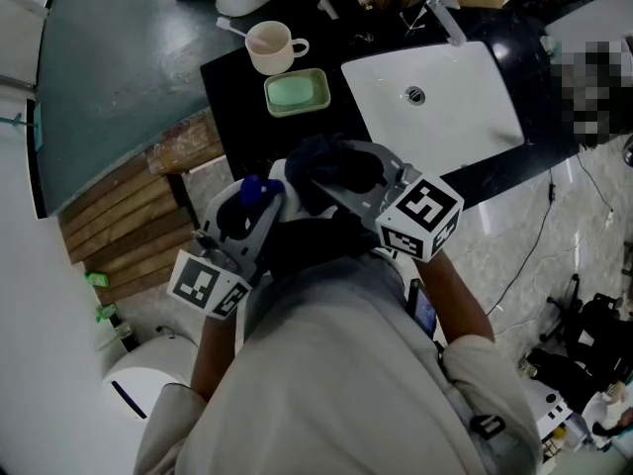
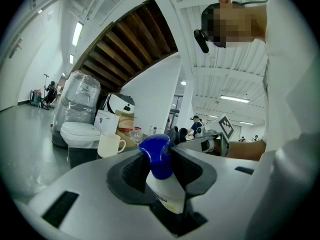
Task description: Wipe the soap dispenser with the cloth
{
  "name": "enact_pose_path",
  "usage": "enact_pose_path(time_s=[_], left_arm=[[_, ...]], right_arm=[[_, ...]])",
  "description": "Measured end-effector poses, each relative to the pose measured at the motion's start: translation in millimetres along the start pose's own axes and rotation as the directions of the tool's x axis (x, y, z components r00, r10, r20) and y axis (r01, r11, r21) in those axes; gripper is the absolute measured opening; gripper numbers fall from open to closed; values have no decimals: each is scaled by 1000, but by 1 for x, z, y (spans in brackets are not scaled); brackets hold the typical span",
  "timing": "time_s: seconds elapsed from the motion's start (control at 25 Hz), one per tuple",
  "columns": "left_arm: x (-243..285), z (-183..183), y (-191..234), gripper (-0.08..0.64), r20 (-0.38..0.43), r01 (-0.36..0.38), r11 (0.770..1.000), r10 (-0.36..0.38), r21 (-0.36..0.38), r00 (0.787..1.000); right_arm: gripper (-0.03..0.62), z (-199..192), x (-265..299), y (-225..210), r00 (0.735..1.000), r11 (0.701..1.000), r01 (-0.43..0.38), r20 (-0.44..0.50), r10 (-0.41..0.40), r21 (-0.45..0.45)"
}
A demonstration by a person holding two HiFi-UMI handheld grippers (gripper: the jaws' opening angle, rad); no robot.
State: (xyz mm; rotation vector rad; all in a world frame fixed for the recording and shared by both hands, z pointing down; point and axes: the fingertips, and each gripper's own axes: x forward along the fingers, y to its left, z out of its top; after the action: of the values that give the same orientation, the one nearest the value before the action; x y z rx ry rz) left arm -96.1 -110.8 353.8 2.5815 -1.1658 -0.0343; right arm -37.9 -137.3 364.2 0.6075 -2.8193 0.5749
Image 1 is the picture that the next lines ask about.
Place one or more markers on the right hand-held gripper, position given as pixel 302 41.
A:
pixel 425 206

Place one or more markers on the black marble vanity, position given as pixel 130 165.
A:
pixel 237 112

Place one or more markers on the black office chair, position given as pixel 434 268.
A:
pixel 603 324

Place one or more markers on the white cup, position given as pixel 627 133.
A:
pixel 267 62

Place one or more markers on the black bag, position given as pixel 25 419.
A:
pixel 564 379

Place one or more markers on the white desk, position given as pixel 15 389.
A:
pixel 593 18

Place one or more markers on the metal sink drain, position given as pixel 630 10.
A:
pixel 414 94

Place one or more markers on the person's right forearm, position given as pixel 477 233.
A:
pixel 455 300

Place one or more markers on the white bottle with blue cap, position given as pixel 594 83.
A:
pixel 292 206

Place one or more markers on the small glass jar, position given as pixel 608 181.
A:
pixel 528 368

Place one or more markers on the chrome faucet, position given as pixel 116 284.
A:
pixel 452 30

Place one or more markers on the small teal object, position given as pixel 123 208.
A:
pixel 551 46

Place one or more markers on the wooden platform beam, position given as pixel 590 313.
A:
pixel 188 146

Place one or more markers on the person's black trousers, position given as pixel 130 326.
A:
pixel 316 245

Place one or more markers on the green soap dish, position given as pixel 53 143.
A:
pixel 321 89

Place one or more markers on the white sink basin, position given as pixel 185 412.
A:
pixel 445 131

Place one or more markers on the white toothbrush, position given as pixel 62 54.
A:
pixel 223 23

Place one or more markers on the teal glass clamp bracket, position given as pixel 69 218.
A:
pixel 37 131

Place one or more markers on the dark blue cloth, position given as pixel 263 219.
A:
pixel 316 166

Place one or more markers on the green soap bar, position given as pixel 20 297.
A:
pixel 292 91

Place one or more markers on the brown wooden steps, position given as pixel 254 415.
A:
pixel 123 225

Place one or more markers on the white round appliance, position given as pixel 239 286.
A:
pixel 148 364

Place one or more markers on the small green packet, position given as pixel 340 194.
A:
pixel 106 312
pixel 98 280

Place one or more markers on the black smartphone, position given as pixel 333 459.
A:
pixel 424 310

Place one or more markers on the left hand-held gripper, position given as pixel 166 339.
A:
pixel 203 280

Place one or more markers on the person's left forearm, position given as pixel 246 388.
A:
pixel 212 354

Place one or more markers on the person's light shirt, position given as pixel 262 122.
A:
pixel 321 374

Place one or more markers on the white counter unit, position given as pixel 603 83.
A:
pixel 549 406

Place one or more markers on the small white tube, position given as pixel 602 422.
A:
pixel 329 9

